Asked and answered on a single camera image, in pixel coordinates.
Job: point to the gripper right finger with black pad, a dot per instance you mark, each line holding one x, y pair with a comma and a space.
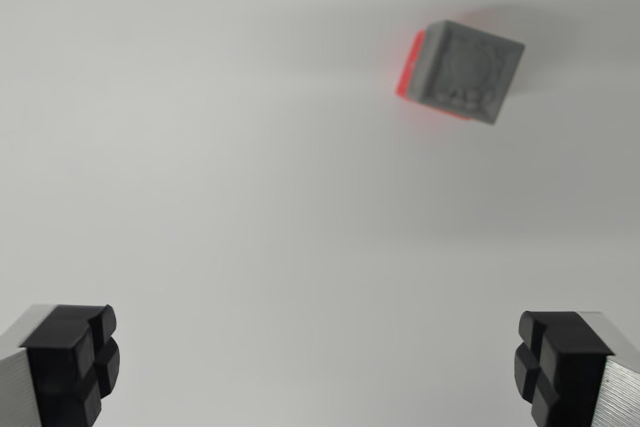
570, 372

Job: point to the grey embossed rubber cube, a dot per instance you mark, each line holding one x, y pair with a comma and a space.
465, 72

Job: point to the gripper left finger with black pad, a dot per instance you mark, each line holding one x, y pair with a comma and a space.
55, 367

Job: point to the red embossed rubber cube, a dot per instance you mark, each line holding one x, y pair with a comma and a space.
409, 67

